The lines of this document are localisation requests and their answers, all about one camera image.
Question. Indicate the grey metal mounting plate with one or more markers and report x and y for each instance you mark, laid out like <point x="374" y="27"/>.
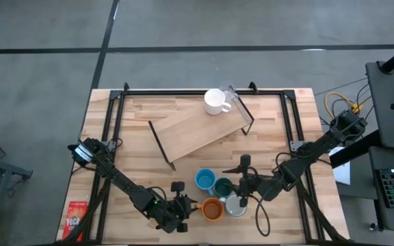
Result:
<point x="111" y="146"/>
<point x="295" y="146"/>

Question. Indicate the clear plastic mug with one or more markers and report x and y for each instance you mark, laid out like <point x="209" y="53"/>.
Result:
<point x="232" y="94"/>

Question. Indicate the green plastic cup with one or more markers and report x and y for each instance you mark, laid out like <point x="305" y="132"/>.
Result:
<point x="221" y="187"/>

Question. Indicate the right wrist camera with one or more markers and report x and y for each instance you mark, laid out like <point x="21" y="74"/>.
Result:
<point x="245" y="160"/>

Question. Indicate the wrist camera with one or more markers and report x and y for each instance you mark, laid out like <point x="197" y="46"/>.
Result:
<point x="178" y="187"/>
<point x="245" y="160"/>

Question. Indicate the white ceramic mug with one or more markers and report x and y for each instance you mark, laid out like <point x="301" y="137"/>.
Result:
<point x="214" y="100"/>

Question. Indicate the black aluminium table frame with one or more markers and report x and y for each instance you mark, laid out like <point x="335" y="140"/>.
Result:
<point x="183" y="92"/>

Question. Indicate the grey desk with keyboard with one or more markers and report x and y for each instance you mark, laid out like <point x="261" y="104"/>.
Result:
<point x="388" y="218"/>

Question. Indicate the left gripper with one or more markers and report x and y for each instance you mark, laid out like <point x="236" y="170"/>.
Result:
<point x="174" y="213"/>

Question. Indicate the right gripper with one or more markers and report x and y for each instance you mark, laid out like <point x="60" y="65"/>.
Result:
<point x="253" y="187"/>

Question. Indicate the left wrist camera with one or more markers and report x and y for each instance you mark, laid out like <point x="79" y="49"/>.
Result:
<point x="178" y="187"/>

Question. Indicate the blue white floral mug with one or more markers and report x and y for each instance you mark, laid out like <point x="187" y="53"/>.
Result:
<point x="234" y="206"/>

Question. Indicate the black frame clamp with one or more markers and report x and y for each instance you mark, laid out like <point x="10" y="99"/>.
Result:
<point x="126" y="87"/>
<point x="253" y="87"/>

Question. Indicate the desk caster wheel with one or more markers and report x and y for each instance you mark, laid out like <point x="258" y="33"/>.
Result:
<point x="375" y="226"/>

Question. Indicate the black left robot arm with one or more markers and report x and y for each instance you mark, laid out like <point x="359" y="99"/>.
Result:
<point x="115" y="176"/>

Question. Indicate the red Pocky box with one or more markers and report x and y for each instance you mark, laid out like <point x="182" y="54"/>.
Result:
<point x="74" y="220"/>

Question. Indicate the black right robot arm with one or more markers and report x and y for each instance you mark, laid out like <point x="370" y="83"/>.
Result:
<point x="313" y="147"/>

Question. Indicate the orange mug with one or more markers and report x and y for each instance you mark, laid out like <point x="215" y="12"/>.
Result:
<point x="212" y="210"/>

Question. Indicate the white paper sheet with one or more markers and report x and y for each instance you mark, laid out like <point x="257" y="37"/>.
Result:
<point x="342" y="174"/>

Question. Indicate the wooden shelf with black legs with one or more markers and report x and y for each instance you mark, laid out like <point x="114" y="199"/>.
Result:
<point x="190" y="131"/>

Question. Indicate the black support beam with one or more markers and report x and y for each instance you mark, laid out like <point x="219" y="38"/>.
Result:
<point x="357" y="148"/>

